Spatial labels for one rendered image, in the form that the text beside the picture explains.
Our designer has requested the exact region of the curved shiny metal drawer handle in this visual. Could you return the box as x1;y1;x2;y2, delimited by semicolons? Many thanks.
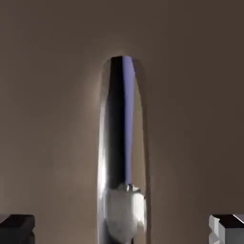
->
96;55;152;244

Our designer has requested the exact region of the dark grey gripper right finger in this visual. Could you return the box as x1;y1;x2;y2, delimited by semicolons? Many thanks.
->
208;213;244;244

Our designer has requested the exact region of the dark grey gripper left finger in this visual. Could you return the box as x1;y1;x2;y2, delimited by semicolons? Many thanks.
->
0;213;36;244

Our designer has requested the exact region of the brown wooden drawer front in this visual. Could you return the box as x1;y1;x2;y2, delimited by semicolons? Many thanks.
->
0;0;244;244

